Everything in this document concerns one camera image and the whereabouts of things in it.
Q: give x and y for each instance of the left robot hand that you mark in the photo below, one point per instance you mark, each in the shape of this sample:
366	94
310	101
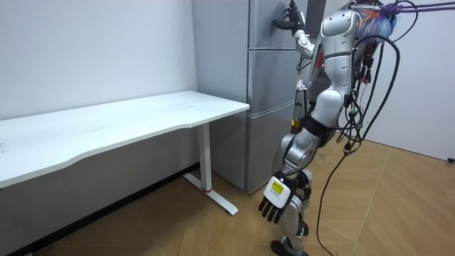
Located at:
278	192

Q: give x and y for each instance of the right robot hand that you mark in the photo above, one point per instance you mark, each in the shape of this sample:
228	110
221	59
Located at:
295	17

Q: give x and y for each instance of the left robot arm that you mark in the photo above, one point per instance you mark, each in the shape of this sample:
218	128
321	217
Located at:
336	60

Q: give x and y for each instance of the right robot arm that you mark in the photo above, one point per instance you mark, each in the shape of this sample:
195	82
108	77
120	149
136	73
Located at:
303	42

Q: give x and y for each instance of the robot body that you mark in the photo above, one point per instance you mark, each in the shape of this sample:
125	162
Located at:
318	76

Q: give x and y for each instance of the grey fridge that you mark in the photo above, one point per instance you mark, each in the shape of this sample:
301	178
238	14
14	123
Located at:
227	71

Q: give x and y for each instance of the white desk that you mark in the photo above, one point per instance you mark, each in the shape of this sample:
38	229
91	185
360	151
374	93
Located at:
106	124

